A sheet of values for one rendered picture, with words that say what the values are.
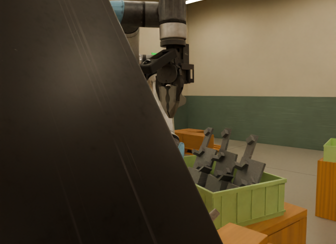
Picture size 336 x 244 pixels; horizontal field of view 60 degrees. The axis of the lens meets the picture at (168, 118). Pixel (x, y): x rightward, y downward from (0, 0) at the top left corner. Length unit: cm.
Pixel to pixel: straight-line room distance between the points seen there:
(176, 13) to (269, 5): 753
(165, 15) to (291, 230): 111
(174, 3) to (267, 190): 89
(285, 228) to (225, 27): 768
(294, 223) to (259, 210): 22
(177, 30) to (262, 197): 84
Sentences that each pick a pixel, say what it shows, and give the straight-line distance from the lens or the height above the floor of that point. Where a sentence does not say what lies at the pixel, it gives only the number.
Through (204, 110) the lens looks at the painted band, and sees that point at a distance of 899.
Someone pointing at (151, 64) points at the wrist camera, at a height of 142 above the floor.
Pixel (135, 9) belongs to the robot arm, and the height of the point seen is 159.
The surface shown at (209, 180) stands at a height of 90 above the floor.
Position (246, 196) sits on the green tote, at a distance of 129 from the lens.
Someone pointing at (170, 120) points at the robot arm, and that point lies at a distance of 111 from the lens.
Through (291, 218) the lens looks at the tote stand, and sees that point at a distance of 149.
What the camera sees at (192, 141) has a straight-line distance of 628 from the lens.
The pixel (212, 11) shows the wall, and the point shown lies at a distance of 914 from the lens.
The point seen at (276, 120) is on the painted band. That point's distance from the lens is 793.
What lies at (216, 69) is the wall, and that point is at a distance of 877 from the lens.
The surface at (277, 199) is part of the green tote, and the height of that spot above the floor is 87.
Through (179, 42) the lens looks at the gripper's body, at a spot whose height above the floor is 148.
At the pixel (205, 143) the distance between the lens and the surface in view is 171.
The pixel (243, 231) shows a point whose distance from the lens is 104.
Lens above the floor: 135
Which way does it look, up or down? 5 degrees down
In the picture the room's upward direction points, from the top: straight up
